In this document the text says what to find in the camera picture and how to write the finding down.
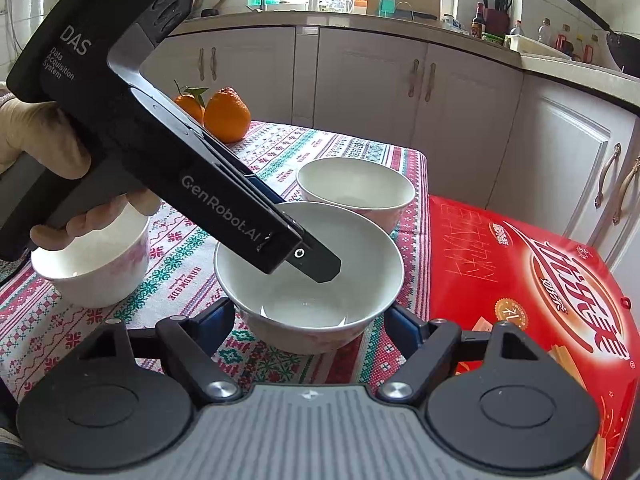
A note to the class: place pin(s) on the dark sauce bottle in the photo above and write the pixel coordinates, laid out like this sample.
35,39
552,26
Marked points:
478,22

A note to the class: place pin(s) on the black wok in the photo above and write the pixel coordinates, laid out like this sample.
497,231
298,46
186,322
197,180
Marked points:
625,50

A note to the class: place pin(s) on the orange with leaf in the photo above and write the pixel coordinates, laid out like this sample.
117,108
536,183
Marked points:
192,107

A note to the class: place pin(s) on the white bowl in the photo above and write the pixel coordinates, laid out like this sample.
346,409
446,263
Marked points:
360,260
350,180
100,275

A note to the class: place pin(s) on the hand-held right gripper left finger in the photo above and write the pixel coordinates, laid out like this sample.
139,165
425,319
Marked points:
220,312

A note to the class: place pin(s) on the person's left hand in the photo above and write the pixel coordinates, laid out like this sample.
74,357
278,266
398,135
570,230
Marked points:
45,135

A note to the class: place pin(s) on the white tray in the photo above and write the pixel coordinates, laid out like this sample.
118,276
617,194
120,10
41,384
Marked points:
537,46

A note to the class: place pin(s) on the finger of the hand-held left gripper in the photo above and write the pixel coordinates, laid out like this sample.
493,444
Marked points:
260,187
320,265

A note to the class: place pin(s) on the white kitchen cabinet unit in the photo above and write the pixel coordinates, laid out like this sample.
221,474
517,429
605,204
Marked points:
360,85

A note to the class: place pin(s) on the clear plastic bottle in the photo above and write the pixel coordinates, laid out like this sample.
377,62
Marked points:
517,29
545,30

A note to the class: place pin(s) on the patterned tablecloth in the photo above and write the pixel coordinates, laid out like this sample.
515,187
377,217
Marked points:
165,260

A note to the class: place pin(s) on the kitchen countertop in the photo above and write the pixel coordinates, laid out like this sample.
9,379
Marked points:
350,19

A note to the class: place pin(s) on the knife block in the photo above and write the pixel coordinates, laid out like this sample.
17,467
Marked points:
497,20

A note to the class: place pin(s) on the red printed box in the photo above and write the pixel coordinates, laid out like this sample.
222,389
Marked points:
500,270

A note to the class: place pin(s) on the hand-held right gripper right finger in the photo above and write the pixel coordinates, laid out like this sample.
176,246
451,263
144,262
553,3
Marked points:
405,325

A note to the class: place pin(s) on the glass teapot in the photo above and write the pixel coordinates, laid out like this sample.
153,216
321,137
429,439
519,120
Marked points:
336,5

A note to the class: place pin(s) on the orange without leaf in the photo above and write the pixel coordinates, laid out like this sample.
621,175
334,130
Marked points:
227,117

